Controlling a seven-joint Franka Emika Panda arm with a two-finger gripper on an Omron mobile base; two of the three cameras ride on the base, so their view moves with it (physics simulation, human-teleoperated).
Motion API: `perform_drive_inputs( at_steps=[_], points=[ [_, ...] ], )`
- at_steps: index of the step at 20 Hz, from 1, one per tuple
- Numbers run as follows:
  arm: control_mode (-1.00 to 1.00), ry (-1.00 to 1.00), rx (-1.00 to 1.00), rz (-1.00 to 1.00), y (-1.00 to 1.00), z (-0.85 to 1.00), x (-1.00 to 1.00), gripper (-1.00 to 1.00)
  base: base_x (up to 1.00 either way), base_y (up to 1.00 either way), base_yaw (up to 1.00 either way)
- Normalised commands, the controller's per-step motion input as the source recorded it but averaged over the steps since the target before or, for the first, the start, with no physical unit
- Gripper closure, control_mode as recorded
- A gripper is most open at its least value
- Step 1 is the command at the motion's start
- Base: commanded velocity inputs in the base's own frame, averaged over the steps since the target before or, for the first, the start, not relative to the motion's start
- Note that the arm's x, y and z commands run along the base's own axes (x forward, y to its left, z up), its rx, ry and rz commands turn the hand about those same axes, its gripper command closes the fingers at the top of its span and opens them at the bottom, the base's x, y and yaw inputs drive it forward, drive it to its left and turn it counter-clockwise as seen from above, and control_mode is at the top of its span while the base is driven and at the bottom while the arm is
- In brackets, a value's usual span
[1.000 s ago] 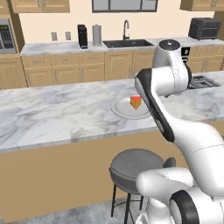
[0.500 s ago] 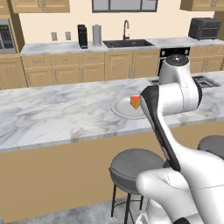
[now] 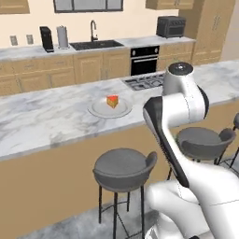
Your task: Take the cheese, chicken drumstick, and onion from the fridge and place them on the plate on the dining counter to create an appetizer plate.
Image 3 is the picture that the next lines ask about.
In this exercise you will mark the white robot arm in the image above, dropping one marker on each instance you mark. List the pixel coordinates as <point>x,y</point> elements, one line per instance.
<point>193,174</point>

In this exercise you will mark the white round plate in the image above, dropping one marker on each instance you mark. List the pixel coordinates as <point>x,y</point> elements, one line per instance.
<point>123,109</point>

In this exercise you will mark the wooden counter island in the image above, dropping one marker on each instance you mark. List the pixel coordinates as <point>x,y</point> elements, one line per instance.
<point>62,180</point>

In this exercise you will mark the black gas hob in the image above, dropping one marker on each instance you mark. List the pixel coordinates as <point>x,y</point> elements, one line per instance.
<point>146,82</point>

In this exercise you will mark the grey bar stool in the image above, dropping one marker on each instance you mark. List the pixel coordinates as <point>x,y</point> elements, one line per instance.
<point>123,169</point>
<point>236,137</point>
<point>202,144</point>

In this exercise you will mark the black built-in oven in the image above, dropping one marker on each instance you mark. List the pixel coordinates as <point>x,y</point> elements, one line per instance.
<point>144,60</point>

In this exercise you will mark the wooden base cupboard run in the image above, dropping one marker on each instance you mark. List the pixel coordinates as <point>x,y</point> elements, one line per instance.
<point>62,70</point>

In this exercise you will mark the black sink basin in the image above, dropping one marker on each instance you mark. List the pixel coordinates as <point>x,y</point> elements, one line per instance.
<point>96,44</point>

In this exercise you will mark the black sink tap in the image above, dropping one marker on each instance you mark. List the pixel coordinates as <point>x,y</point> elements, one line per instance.
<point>93,30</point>

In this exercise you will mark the white paper towel roll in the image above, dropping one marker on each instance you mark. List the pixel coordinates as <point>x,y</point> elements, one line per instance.
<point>62,37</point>

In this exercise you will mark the black toaster oven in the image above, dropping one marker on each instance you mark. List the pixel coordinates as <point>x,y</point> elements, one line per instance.
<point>171,26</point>

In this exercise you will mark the black coffee machine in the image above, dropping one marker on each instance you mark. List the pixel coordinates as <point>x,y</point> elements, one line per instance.
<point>46,39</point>

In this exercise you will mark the dark framed window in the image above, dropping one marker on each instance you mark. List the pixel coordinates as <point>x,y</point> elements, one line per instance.
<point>88,5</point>

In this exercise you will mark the tall wooden pantry cupboard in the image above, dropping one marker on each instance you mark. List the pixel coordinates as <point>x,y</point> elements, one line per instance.
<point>210,29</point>

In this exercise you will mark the grey wall socket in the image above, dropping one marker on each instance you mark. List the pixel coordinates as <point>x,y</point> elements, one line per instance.
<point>29,39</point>
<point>13,40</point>

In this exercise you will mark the wooden wall cupboard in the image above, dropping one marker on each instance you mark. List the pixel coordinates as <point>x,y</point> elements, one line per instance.
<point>169,4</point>
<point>14,6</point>

